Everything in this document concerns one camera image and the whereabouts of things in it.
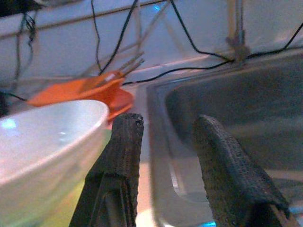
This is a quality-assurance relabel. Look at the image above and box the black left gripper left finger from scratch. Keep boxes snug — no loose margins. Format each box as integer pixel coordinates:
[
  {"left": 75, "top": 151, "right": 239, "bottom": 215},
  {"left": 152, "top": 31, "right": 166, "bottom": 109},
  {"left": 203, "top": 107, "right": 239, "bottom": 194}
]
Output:
[{"left": 70, "top": 113, "right": 144, "bottom": 227}]

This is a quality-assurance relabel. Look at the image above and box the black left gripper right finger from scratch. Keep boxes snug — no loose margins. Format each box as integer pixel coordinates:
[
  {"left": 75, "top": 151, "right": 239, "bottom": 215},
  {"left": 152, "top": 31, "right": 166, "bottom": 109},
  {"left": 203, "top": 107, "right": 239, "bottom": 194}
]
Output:
[{"left": 193, "top": 114, "right": 300, "bottom": 227}]

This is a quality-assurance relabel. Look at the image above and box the white bowl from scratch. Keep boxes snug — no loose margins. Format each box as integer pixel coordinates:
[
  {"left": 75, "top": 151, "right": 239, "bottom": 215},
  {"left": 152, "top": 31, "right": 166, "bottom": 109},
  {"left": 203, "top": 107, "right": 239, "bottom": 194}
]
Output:
[{"left": 0, "top": 99, "right": 110, "bottom": 227}]

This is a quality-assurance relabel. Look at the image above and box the stainless steel sink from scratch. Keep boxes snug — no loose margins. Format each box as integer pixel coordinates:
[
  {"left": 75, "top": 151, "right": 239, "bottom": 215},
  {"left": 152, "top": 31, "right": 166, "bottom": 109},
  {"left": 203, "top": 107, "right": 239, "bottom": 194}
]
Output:
[{"left": 146, "top": 51, "right": 303, "bottom": 227}]

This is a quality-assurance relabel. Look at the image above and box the orange bowl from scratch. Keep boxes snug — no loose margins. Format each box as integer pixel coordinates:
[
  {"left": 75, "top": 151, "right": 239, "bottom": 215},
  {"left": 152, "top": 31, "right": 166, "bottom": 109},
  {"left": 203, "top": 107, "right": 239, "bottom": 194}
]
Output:
[{"left": 27, "top": 70, "right": 126, "bottom": 112}]

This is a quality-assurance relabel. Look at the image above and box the metal spoon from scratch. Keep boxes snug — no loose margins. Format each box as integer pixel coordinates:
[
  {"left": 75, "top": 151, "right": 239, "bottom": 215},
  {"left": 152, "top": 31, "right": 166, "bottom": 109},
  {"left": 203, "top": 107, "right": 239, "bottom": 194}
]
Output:
[{"left": 101, "top": 73, "right": 119, "bottom": 82}]

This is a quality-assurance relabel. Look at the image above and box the thin black power cable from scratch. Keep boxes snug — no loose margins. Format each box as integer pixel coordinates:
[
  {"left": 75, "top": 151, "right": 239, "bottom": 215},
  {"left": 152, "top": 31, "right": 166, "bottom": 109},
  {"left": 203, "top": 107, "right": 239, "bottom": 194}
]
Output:
[{"left": 91, "top": 0, "right": 102, "bottom": 73}]

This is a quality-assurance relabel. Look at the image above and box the white power cable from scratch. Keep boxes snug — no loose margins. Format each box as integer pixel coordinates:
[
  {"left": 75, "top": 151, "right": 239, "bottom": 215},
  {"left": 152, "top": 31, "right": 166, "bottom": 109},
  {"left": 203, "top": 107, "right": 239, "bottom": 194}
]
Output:
[{"left": 80, "top": 0, "right": 172, "bottom": 79}]

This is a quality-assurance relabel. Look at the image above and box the knotted black power cable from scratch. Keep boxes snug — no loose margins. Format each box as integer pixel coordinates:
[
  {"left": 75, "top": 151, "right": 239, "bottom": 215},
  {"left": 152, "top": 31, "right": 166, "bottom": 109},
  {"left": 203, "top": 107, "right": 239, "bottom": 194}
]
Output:
[{"left": 13, "top": 13, "right": 37, "bottom": 90}]

